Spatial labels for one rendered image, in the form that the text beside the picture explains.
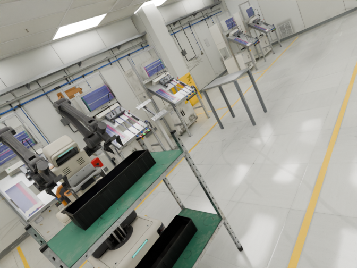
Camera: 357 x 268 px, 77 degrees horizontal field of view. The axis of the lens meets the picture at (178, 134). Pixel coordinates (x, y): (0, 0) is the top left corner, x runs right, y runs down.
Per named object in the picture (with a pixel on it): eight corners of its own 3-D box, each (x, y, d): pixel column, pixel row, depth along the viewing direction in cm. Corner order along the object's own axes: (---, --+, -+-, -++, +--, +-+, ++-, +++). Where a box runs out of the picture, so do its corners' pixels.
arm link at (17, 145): (12, 130, 156) (-6, 138, 150) (8, 123, 152) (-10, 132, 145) (49, 162, 141) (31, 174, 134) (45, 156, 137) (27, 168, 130)
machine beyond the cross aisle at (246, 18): (283, 45, 795) (263, -10, 740) (275, 52, 746) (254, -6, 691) (249, 59, 897) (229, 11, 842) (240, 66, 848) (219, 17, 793)
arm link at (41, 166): (42, 157, 141) (28, 166, 136) (40, 149, 132) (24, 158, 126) (54, 170, 140) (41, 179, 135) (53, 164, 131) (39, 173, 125)
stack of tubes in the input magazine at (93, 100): (114, 97, 403) (105, 84, 395) (91, 111, 373) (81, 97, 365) (111, 99, 413) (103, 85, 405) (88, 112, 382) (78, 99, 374)
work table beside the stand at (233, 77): (255, 125, 351) (234, 79, 327) (221, 129, 406) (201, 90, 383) (267, 111, 375) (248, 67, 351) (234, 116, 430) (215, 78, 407)
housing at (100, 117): (120, 110, 418) (120, 104, 407) (100, 124, 388) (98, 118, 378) (118, 108, 420) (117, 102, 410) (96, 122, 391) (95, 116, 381)
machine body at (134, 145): (159, 158, 435) (142, 131, 417) (133, 182, 394) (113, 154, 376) (141, 159, 484) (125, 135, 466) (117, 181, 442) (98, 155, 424)
